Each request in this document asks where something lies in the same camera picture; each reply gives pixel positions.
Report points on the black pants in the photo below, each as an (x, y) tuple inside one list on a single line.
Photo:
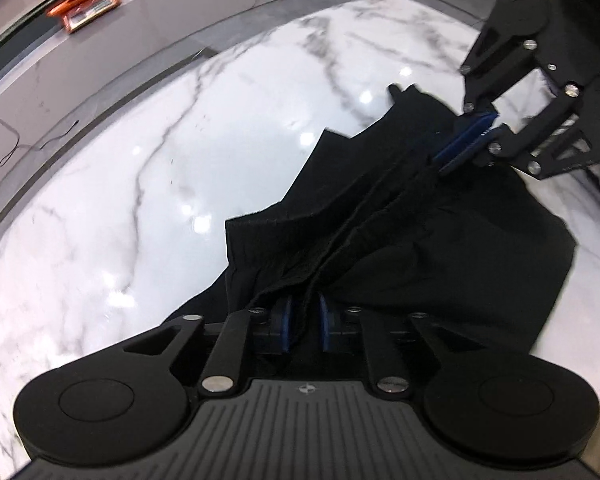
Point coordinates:
[(430, 260)]

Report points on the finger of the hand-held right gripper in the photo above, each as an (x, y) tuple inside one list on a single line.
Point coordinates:
[(477, 127), (460, 157)]

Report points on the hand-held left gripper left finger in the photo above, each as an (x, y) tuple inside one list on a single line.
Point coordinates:
[(285, 322)]

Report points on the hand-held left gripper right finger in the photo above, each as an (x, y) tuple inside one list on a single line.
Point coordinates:
[(325, 322)]

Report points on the black soundbar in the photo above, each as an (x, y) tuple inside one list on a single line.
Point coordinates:
[(10, 45)]

